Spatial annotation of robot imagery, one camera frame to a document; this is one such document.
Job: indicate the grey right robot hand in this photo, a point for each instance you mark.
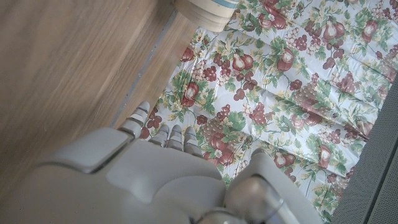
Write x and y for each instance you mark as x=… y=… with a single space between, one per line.
x=140 y=180

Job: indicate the rolled colourful map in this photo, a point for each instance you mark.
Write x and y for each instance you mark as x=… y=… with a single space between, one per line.
x=208 y=12

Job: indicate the grey tape strip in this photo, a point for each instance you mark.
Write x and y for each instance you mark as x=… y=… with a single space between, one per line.
x=146 y=68

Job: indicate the floral fruit print backdrop cloth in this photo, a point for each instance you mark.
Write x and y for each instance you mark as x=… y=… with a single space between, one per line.
x=280 y=87

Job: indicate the grey perforated panel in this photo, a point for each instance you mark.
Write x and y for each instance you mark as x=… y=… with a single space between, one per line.
x=373 y=177

